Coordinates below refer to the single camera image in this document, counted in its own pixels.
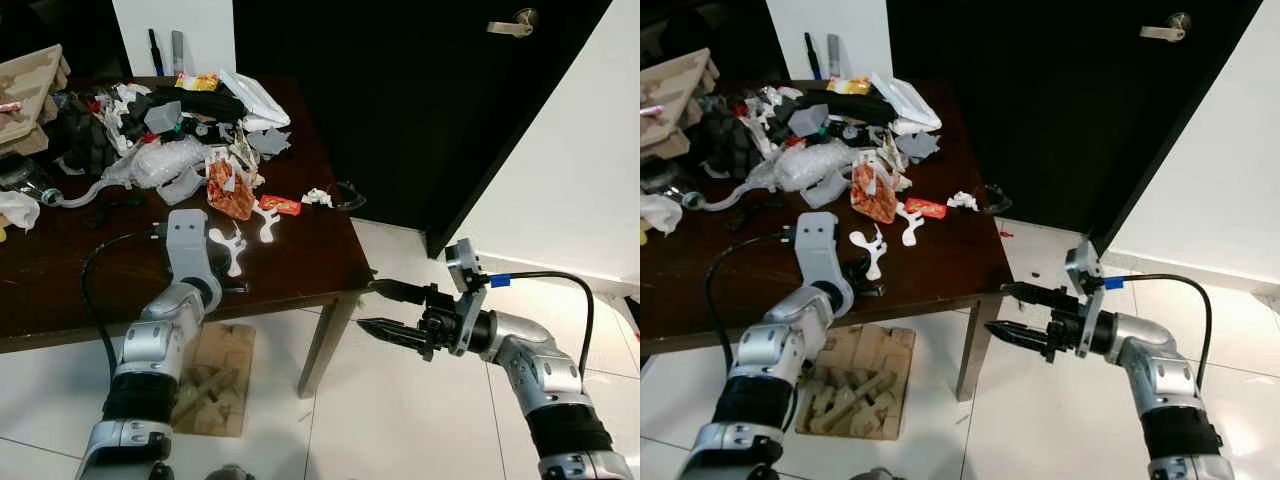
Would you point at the white crumpled tissue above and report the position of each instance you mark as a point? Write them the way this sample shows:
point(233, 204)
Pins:
point(660, 213)
point(18, 210)

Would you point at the black door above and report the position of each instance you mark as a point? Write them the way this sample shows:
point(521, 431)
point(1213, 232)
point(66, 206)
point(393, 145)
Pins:
point(1050, 110)
point(400, 110)

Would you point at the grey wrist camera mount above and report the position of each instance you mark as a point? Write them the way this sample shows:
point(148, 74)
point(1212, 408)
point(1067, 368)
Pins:
point(186, 240)
point(467, 265)
point(815, 245)
point(1085, 265)

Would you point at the small white plastic piece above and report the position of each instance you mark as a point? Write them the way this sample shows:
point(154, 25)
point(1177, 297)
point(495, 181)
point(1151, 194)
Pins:
point(318, 197)
point(963, 200)

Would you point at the clear bubble wrap bag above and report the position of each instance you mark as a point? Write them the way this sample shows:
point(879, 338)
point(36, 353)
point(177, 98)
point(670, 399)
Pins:
point(805, 165)
point(160, 160)

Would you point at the small red packet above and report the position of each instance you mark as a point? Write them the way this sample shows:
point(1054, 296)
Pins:
point(280, 205)
point(925, 208)

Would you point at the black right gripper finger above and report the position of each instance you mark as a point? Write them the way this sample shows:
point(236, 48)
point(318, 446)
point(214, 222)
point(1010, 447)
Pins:
point(1020, 336)
point(1028, 296)
point(405, 293)
point(395, 333)

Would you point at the grey star-shaped piece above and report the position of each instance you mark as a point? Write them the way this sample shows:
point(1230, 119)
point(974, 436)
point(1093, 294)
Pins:
point(918, 146)
point(268, 142)

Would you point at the grey curved printed piece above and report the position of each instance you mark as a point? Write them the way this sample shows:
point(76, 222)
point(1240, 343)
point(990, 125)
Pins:
point(180, 188)
point(822, 190)

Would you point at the orange snack bag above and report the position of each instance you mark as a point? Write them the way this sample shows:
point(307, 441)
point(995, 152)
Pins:
point(232, 190)
point(875, 195)

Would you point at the yellow red snack packet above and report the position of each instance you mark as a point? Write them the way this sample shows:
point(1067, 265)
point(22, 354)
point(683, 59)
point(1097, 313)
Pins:
point(848, 86)
point(197, 82)

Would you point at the grey marker pen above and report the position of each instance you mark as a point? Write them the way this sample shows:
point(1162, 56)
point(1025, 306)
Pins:
point(834, 55)
point(178, 52)

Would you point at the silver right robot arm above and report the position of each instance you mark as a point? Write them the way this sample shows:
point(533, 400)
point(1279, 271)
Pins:
point(1160, 370)
point(540, 365)

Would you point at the black round metal part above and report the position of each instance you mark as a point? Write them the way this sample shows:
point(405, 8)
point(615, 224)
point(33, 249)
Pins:
point(25, 180)
point(665, 182)

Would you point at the small white printed bracket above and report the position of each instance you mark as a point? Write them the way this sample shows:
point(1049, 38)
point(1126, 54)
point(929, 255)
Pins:
point(267, 225)
point(910, 228)

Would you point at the white plastic bag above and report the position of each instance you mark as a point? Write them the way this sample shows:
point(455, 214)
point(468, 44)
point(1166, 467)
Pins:
point(905, 102)
point(255, 98)

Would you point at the black marker pen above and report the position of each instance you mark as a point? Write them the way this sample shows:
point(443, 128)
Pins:
point(812, 55)
point(156, 52)

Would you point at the large white printed bracket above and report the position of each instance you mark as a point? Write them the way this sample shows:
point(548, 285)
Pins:
point(232, 250)
point(870, 245)

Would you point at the long black object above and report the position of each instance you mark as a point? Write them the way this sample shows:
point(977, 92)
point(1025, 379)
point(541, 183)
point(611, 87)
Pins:
point(205, 103)
point(855, 106)

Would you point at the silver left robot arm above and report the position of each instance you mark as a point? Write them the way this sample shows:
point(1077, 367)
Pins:
point(160, 335)
point(775, 350)

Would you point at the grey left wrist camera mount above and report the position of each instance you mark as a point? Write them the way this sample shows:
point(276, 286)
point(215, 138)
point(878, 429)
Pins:
point(186, 240)
point(815, 245)

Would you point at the dark wooden table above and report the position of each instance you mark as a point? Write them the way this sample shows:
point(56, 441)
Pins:
point(300, 260)
point(950, 265)

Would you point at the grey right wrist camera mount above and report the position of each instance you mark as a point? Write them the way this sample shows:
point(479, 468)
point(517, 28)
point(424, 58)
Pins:
point(467, 265)
point(1085, 265)

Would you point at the black knobbed rubber part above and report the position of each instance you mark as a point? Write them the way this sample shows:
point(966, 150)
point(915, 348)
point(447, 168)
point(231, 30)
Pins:
point(728, 142)
point(80, 140)

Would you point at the stacked pulp packaging trays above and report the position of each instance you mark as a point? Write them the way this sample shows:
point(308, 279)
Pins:
point(28, 100)
point(675, 105)

